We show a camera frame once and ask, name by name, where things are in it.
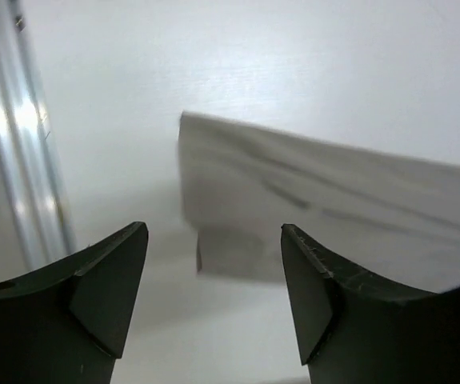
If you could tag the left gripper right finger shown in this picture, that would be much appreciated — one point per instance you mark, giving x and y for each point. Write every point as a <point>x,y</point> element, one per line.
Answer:
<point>355,326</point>

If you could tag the left aluminium rail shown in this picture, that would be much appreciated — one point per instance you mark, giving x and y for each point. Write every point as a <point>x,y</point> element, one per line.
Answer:
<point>28,160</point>

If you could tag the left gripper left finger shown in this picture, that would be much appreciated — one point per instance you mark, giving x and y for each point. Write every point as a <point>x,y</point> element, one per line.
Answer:
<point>68,321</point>

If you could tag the grey trousers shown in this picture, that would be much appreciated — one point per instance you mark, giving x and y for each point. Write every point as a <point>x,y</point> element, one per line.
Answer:
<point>396,216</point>

